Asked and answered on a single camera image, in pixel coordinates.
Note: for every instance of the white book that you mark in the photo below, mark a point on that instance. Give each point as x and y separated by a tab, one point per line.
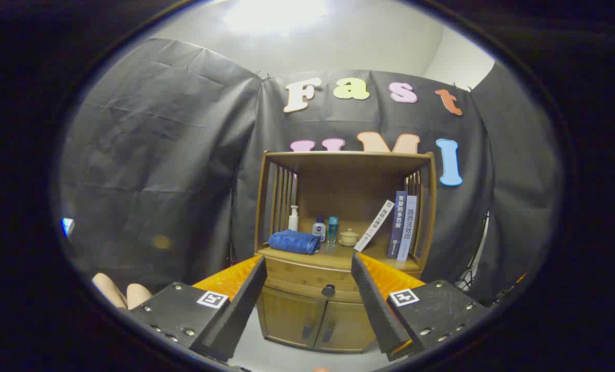
374	226

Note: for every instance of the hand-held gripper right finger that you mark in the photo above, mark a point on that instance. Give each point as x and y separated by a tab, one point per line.
377	305

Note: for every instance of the white bottle with blue cap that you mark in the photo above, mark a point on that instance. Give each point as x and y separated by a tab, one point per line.
318	230

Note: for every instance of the person's bare leg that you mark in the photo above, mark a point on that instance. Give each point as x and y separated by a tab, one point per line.
138	295
108	290

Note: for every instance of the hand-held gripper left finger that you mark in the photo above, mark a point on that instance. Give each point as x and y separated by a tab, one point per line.
240	305

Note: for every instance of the beige lidded teacup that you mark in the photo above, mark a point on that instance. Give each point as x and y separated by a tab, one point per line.
348	238

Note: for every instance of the white pump bottle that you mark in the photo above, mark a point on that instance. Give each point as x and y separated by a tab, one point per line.
293	221

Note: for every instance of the pale lilac book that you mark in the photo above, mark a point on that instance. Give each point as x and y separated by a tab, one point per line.
408	227

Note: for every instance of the wooden cabinet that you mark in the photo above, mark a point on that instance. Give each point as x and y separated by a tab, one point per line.
338	181

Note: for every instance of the clear blue bottle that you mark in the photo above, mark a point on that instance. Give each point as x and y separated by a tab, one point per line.
333	230

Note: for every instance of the dark blue book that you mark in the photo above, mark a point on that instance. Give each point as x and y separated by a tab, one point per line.
397	225

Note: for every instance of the wooden cabinet door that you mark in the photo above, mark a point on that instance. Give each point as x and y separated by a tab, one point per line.
348	328
286	315

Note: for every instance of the blue folded towel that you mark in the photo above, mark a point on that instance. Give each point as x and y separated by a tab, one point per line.
293	242

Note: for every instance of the wooden drawer with black knob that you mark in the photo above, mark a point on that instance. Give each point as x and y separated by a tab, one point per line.
302	279

